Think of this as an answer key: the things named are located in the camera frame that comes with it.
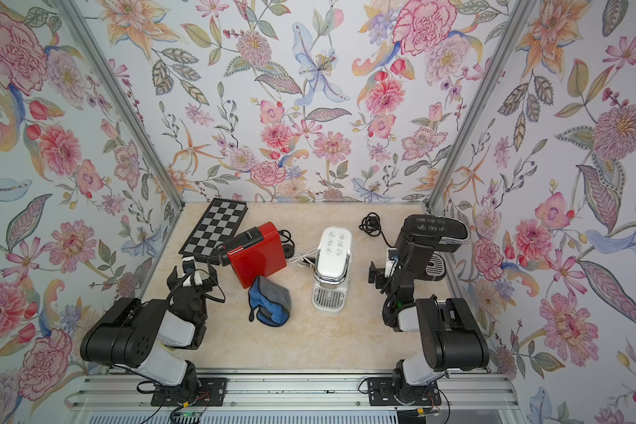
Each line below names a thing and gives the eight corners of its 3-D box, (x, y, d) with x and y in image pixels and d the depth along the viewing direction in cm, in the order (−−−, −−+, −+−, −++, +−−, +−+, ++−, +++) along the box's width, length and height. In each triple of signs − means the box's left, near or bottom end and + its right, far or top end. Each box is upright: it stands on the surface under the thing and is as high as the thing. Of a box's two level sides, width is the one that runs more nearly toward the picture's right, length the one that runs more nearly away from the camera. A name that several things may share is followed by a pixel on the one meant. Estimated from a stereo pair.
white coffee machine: (312, 312, 91) (311, 277, 73) (319, 263, 103) (320, 223, 85) (343, 315, 90) (349, 282, 72) (346, 266, 102) (352, 226, 84)
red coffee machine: (242, 294, 96) (228, 264, 80) (232, 279, 99) (216, 247, 84) (286, 264, 104) (281, 232, 88) (275, 251, 107) (268, 218, 92)
